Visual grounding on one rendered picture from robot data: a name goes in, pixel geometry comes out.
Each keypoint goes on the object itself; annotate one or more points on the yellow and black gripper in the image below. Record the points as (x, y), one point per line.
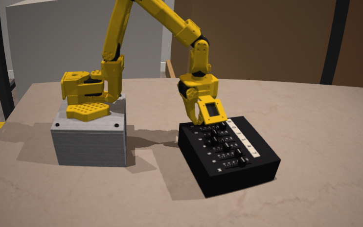
(205, 89)

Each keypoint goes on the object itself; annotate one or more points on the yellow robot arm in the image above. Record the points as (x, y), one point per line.
(85, 93)

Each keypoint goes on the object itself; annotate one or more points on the black lighting desk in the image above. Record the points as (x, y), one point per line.
(227, 157)

